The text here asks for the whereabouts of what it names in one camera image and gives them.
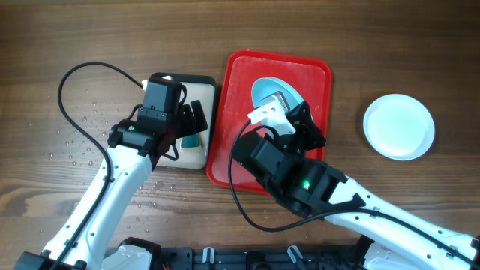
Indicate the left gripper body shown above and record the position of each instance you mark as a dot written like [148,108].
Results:
[182,117]

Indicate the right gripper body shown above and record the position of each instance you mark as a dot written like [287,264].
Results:
[304,139]

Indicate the green scouring sponge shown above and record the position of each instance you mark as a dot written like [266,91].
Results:
[190,142]

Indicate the light blue plate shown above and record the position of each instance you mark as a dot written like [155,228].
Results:
[265,89]

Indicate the white plate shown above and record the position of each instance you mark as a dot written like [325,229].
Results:
[399,127]

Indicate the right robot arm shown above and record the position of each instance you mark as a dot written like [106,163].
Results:
[274,153]

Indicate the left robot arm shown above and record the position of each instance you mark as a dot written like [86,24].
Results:
[135,146]

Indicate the black tray with soapy water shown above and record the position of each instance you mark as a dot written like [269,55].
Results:
[201,88]

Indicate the red plastic tray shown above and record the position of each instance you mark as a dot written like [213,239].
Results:
[310,77]

